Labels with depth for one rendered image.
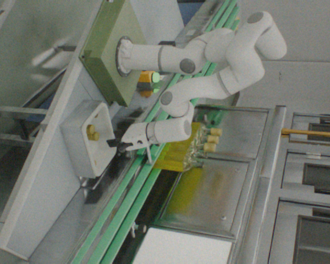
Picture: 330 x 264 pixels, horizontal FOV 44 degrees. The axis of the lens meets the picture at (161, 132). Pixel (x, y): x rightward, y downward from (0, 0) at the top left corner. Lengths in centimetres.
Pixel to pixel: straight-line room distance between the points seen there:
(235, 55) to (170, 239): 70
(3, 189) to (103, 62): 88
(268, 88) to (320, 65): 105
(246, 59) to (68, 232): 78
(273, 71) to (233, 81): 673
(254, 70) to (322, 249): 69
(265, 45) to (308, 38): 638
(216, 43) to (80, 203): 72
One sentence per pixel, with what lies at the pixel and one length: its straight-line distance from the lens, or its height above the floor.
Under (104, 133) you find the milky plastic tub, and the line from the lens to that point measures 156.
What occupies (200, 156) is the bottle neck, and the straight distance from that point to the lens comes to 168.
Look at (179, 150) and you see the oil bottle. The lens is 168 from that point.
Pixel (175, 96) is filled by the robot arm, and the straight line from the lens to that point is 128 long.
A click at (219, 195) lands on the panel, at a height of 121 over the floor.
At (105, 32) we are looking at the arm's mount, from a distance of 152.
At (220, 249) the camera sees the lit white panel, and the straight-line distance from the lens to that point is 150.
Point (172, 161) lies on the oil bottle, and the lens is 164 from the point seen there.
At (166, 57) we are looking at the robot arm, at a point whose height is 103.
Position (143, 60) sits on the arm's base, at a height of 94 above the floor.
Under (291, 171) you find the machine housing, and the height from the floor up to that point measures 146.
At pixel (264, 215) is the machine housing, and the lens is 164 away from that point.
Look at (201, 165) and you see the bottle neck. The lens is 163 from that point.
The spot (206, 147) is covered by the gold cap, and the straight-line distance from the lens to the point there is 172.
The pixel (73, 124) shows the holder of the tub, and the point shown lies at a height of 80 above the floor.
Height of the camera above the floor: 155
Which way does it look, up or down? 20 degrees down
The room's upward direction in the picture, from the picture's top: 95 degrees clockwise
